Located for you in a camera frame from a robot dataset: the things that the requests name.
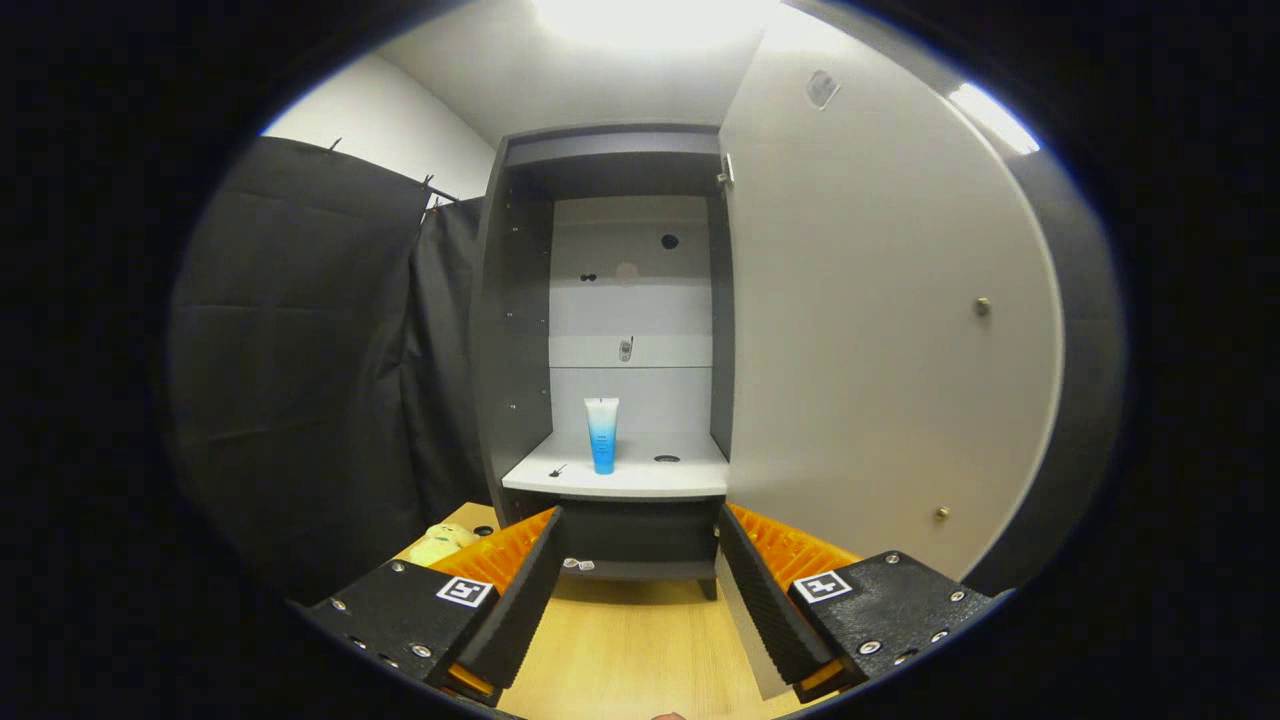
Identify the white cabinet shelf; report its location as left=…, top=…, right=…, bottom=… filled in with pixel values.
left=502, top=432, right=729, bottom=499

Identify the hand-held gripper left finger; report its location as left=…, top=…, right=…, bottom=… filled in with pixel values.
left=300, top=505, right=573, bottom=709

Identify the yellow plush toy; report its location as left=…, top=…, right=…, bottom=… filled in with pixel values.
left=408, top=523, right=481, bottom=567

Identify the beige cabinet door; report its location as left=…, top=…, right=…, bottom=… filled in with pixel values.
left=715, top=0, right=1066, bottom=701

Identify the black backdrop cloth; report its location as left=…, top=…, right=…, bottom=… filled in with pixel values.
left=170, top=135, right=496, bottom=601

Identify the blue and white tube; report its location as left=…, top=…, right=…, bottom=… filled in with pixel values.
left=584, top=397, right=621, bottom=475

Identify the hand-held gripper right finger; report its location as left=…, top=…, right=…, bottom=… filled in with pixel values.
left=716, top=503, right=1001, bottom=704

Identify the large ceiling light panel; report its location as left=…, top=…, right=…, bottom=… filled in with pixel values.
left=535, top=0, right=776, bottom=46

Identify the long ceiling light strip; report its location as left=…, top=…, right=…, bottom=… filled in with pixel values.
left=948, top=82, right=1041, bottom=156

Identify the dark grey cabinet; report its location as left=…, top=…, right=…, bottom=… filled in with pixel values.
left=470, top=123, right=736, bottom=601

